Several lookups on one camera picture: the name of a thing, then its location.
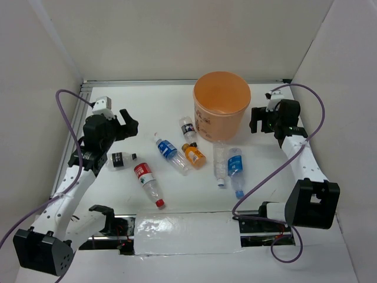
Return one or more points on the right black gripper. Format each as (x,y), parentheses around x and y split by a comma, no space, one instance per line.
(260,114)

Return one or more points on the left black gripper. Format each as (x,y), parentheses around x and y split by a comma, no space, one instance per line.
(128,130)

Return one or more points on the blue label white cap bottle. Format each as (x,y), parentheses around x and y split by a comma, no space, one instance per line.
(172,155)

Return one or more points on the red label red cap bottle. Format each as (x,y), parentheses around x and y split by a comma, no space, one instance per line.
(149,184)

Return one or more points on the clear unlabeled bottle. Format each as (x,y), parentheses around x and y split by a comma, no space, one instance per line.
(220,163)

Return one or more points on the orange juice bottle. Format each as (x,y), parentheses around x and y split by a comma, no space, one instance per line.
(194,156)

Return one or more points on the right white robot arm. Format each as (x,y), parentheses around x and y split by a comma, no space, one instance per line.
(313,200)

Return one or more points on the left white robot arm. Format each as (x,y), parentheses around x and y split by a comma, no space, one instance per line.
(50,243)

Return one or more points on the orange plastic bin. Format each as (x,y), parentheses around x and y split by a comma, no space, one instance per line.
(220,100)

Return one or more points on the black label bottle by bin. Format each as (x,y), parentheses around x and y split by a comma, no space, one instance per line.
(188,130)

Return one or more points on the black label bottle left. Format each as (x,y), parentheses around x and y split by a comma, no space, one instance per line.
(120,160)

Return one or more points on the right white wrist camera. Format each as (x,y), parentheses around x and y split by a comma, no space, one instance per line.
(274,98)

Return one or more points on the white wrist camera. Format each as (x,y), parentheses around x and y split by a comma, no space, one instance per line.
(274,98)
(102,106)

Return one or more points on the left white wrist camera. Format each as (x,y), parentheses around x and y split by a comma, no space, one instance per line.
(102,106)

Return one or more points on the aluminium frame rail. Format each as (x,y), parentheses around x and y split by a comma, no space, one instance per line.
(85,92)

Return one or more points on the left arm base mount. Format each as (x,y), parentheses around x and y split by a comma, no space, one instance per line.
(120,237)

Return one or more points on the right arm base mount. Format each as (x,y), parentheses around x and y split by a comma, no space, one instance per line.
(255,233)

